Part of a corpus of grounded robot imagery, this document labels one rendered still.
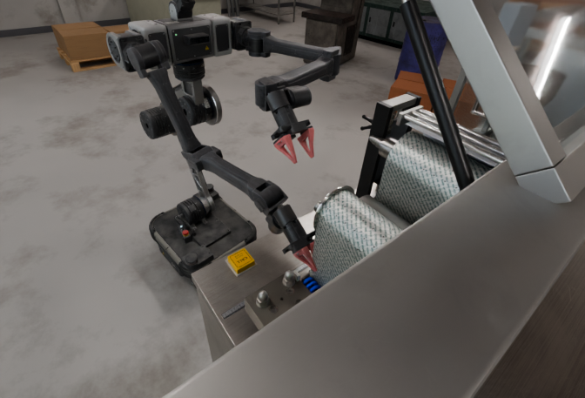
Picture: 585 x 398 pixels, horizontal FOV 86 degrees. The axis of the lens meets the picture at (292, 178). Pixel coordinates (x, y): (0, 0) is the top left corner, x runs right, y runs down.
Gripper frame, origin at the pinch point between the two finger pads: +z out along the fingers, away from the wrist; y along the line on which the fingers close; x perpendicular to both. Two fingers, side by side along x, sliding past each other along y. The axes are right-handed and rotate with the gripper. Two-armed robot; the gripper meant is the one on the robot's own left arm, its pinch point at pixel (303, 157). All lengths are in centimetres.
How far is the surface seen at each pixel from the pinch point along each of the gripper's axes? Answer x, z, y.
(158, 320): -144, 38, 40
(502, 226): 57, 20, 27
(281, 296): -13.6, 32.3, 16.2
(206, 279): -40, 21, 27
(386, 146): 8.7, 6.4, -22.3
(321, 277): -8.5, 32.3, 5.2
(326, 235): 3.5, 21.3, 5.8
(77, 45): -416, -346, -3
